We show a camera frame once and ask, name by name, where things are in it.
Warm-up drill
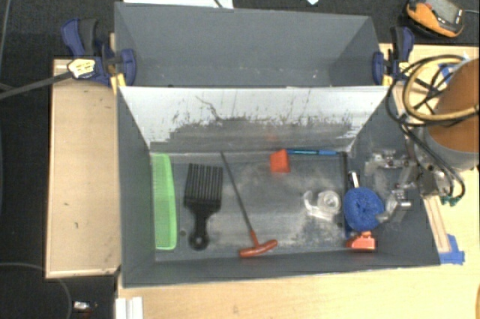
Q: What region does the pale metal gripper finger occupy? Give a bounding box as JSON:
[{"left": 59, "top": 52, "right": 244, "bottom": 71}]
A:
[
  {"left": 364, "top": 150, "right": 412, "bottom": 176},
  {"left": 376, "top": 174, "right": 418, "bottom": 225}
]

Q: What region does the blue round sponge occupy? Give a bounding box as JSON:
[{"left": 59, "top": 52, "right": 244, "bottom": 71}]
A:
[{"left": 343, "top": 187, "right": 386, "bottom": 233}]

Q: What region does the thin black rod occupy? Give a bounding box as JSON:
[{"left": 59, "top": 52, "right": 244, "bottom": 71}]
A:
[{"left": 339, "top": 151, "right": 349, "bottom": 198}]

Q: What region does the orange-red small clamp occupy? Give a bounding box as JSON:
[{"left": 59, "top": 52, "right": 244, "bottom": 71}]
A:
[{"left": 345, "top": 230, "right": 377, "bottom": 251}]

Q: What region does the clear tape dispenser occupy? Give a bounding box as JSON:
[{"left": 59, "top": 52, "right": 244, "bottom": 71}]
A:
[{"left": 302, "top": 190, "right": 343, "bottom": 223}]

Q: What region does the blue pen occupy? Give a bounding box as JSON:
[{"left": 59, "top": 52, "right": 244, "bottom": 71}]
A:
[{"left": 286, "top": 148, "right": 338, "bottom": 157}]

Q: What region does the orange-red wedge block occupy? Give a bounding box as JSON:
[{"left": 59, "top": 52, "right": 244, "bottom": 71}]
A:
[{"left": 269, "top": 149, "right": 292, "bottom": 174}]

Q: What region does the grey metal bin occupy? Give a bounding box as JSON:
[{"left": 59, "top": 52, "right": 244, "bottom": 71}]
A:
[{"left": 113, "top": 2, "right": 442, "bottom": 289}]

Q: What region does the black hair pick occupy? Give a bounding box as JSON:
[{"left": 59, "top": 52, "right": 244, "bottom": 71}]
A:
[{"left": 183, "top": 163, "right": 225, "bottom": 251}]

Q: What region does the green comb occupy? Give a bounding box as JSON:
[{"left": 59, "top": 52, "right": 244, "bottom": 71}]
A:
[{"left": 150, "top": 152, "right": 179, "bottom": 251}]

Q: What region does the pale wood board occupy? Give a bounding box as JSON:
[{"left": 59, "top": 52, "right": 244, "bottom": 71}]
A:
[{"left": 44, "top": 59, "right": 123, "bottom": 280}]

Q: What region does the red-handled hex key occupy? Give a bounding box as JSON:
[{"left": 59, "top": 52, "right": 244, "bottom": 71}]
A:
[{"left": 220, "top": 151, "right": 280, "bottom": 260}]

